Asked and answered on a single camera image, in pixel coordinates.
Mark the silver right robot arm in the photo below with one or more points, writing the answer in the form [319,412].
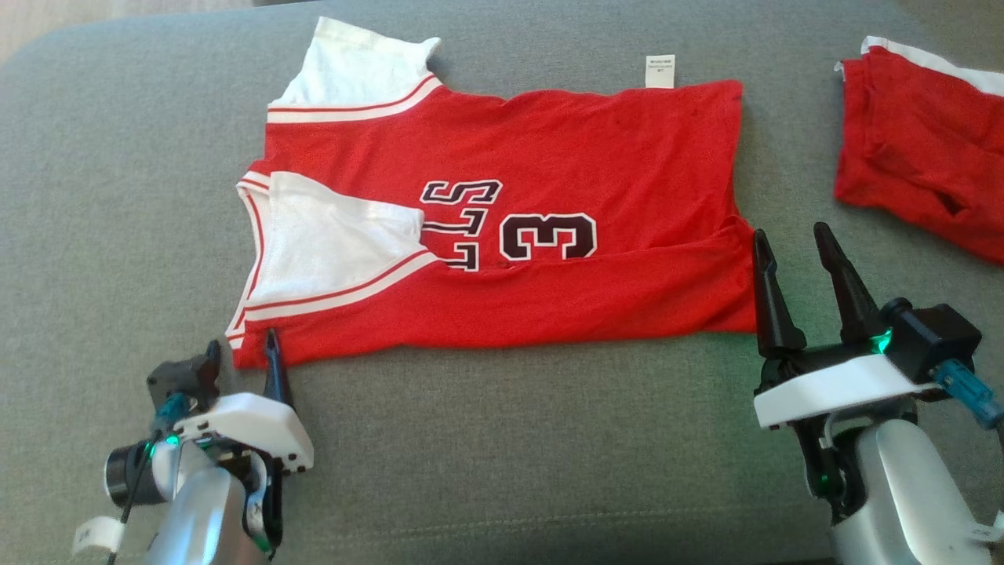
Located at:
[910,494]

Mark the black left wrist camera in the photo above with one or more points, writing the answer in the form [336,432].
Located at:
[176,380]

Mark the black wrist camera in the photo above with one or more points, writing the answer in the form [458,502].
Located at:
[176,380]
[937,337]

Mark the red white basketball jersey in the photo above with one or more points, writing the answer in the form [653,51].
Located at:
[549,157]

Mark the red white-striped basketball shorts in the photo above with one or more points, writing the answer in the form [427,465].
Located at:
[918,141]

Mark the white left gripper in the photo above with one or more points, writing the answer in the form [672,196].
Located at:
[251,424]

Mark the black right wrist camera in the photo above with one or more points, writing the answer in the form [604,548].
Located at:
[937,337]

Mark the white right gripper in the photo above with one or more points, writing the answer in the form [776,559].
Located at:
[831,388]

